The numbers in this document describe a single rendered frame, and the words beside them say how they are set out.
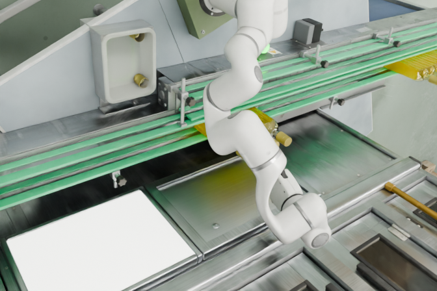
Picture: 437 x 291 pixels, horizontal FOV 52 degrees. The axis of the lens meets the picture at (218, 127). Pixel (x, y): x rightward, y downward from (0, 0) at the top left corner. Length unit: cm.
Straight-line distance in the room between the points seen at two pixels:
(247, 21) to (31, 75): 64
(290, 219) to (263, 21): 49
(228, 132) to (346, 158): 83
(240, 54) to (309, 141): 84
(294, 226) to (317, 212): 6
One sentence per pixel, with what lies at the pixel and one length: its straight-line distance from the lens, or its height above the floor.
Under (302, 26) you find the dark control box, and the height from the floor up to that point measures 80.
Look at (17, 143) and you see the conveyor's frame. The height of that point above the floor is 83.
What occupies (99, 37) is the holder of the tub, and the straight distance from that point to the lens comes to 134.
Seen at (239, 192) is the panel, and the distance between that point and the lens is 145.
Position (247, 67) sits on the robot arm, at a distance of 103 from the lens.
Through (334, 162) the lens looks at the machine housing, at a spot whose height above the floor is 119.
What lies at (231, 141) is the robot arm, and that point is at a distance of 102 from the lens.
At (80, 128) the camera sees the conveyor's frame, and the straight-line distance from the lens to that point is 141.
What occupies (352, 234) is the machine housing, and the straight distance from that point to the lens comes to 146.
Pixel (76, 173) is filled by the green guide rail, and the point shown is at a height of 92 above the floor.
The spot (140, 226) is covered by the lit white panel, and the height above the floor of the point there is 114.
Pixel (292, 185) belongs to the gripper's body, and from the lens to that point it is 122.
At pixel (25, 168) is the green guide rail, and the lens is 131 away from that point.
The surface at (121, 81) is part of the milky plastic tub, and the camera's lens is 149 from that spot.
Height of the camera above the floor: 198
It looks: 42 degrees down
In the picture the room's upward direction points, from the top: 128 degrees clockwise
